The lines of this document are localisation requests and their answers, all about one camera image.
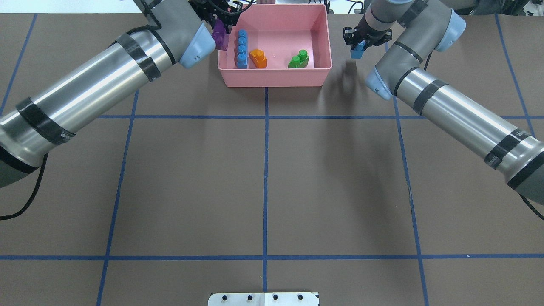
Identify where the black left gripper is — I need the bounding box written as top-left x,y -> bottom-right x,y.
189,0 -> 256,26

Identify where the pink plastic box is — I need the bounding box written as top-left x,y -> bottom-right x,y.
217,4 -> 332,88

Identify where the small blue block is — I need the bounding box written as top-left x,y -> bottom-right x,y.
350,41 -> 366,59

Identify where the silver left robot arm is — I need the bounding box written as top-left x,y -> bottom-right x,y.
0,0 -> 255,221

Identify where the orange sloped block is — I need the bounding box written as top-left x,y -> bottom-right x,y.
249,49 -> 268,68

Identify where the green two-stud block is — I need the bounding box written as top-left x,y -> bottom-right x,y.
288,50 -> 309,68

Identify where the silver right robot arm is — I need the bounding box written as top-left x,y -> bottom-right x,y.
343,0 -> 544,218

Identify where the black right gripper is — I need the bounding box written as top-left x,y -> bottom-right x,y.
343,24 -> 393,46

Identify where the purple block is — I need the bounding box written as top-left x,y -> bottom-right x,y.
212,19 -> 230,51

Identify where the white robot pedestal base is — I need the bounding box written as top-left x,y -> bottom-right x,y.
207,292 -> 320,306

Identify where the long blue studded block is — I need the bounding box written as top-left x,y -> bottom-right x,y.
235,29 -> 248,68

